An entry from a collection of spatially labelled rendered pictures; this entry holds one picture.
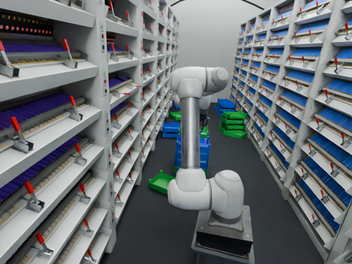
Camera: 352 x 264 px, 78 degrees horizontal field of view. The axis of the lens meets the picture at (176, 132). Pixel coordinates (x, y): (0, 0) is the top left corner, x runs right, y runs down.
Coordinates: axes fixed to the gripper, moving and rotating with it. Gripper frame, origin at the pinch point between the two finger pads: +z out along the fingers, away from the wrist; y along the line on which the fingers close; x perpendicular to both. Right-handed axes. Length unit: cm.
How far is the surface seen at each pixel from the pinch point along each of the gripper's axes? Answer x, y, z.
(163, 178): -32, -30, 39
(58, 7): -78, -50, -121
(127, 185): -60, -54, 10
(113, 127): -57, -53, -51
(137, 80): -7, -51, -51
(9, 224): -126, -53, -83
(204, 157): -22.1, 5.1, 13.6
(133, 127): -24, -54, -18
